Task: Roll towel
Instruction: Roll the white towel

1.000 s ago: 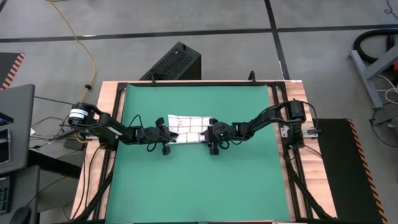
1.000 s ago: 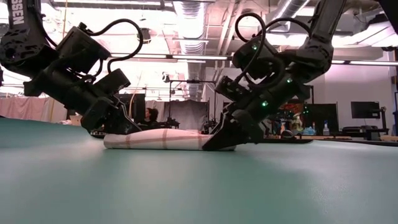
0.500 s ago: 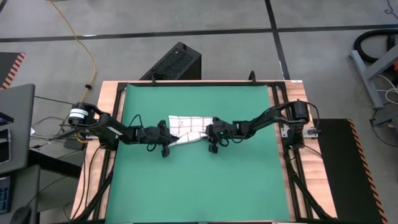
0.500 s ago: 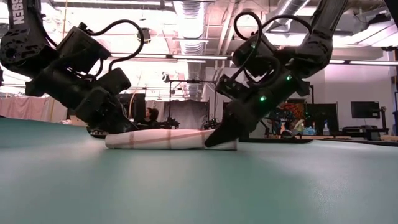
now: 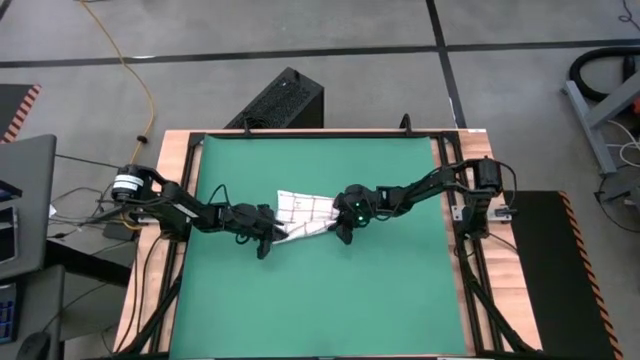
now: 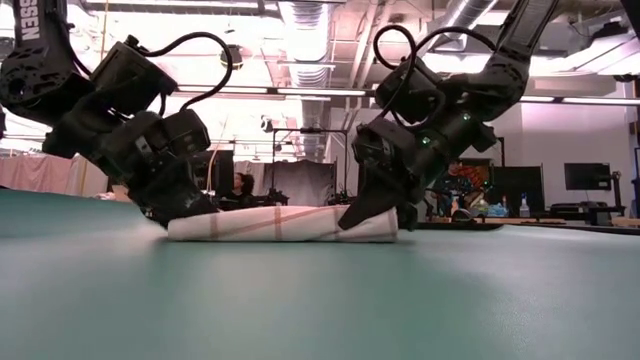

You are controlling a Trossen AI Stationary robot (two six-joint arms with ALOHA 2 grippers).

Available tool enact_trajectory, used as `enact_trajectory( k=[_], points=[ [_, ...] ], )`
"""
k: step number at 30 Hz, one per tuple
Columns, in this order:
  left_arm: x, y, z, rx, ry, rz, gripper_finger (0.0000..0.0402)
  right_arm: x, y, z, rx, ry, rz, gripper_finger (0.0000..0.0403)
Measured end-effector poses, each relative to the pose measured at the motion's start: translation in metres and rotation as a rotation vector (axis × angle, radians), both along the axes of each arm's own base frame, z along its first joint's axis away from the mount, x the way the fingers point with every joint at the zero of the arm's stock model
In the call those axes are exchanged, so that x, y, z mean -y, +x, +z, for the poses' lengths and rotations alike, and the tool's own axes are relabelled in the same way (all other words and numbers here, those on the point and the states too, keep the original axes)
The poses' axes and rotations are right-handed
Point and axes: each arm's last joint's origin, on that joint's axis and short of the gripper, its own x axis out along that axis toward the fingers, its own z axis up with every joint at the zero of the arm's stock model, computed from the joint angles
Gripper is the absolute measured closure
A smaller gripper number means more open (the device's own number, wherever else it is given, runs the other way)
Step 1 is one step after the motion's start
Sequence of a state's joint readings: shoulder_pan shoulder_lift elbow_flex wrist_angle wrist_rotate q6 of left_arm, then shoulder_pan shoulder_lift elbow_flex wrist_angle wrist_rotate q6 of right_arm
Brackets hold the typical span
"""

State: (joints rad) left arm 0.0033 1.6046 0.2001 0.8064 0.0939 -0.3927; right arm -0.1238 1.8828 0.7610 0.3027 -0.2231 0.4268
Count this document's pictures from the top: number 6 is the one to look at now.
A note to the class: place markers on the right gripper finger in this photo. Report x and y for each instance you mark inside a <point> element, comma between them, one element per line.
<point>409,217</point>
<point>375,205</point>

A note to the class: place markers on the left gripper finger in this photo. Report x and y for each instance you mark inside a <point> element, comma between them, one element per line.
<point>190,197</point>
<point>157,200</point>

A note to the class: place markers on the white towel red checks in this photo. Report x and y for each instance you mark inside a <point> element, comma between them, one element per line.
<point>280,225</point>

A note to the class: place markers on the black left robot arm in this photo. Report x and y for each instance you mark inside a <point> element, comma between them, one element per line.
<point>35,75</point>

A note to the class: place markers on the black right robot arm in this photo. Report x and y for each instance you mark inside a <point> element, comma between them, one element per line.
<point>500,75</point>

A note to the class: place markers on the black desk monitor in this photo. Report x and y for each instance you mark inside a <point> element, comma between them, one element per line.
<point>222,175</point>

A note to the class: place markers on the person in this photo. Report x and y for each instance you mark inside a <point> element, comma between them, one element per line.
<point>457,187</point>
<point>244,187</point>

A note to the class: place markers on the grey rounded device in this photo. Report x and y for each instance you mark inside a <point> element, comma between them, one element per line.
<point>461,216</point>

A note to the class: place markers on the white curtain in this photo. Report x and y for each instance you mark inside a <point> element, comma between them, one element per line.
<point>260,170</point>

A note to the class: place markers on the dark backdrop cloth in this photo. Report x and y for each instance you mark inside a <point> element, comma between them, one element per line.
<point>300,182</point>

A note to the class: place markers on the large black screen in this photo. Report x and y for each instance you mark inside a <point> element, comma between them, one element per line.
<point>520,187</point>

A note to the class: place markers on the green table mat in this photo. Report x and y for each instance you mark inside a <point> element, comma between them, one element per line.
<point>350,300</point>

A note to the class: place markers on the pink curtain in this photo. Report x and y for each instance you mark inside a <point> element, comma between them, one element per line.
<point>30,175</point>

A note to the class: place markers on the clear spray bottle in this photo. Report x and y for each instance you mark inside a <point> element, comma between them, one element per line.
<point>524,207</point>

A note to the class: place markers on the long led light bar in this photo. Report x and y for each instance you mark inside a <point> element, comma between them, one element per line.
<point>320,92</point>

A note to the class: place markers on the black hanging dome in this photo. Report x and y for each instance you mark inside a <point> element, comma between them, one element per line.
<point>239,59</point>

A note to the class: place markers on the black desk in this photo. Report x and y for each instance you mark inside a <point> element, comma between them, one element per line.
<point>585,207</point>

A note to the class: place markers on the black table frame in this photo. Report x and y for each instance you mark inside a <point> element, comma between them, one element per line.
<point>475,226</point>

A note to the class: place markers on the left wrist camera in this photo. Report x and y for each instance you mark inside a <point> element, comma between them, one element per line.
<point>132,77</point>

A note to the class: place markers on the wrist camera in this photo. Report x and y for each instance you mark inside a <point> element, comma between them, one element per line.
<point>405,90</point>
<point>132,77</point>

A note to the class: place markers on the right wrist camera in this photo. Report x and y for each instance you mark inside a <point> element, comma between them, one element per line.
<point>405,90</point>

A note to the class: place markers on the black stand frame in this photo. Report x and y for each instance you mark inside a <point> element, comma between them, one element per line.
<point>311,130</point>

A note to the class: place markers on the silver ventilation duct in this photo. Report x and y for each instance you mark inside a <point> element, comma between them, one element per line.
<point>307,50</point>
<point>465,15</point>

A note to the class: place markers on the black wall monitor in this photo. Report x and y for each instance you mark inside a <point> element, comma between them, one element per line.
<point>587,176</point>

